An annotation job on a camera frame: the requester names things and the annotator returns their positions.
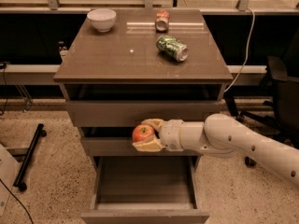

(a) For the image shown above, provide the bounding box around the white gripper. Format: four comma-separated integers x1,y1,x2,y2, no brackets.
133,119,183,152

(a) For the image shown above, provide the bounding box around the drawer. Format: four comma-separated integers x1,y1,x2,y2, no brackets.
81,156,209,224
80,137,200,157
65,101,222,127

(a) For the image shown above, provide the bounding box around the red soda can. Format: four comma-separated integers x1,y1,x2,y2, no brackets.
155,10,170,32

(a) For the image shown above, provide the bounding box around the black wheeled stand leg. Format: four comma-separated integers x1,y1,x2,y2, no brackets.
13,123,47,192

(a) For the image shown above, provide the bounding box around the small clear bottle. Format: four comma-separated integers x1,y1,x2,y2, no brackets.
58,41,68,60

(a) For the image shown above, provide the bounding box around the white cable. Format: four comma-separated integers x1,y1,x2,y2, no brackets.
223,8,256,93

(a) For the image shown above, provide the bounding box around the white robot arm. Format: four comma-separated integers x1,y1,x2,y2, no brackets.
132,114,299,187

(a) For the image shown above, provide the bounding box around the black floor cable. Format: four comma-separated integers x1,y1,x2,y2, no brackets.
0,178,35,224

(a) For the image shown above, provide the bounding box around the bottom drawer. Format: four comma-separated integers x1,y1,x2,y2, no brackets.
81,156,209,224

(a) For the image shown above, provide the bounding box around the white ceramic bowl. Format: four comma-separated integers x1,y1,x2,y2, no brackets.
87,8,117,32

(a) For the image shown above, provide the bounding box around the grey drawer cabinet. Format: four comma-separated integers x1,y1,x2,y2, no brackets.
53,8,234,224

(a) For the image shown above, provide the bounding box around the black office chair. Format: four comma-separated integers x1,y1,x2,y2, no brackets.
223,31,299,168

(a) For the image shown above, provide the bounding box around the green soda can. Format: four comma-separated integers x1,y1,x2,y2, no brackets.
156,35,188,63

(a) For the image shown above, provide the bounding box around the red apple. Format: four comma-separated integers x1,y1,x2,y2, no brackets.
132,124,155,142

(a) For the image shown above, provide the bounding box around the white panel on floor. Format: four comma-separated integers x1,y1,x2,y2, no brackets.
0,144,19,217

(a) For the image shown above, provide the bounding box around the top drawer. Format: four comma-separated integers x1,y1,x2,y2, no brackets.
65,101,222,127

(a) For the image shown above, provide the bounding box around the middle drawer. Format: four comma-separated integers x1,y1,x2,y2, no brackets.
80,137,200,157

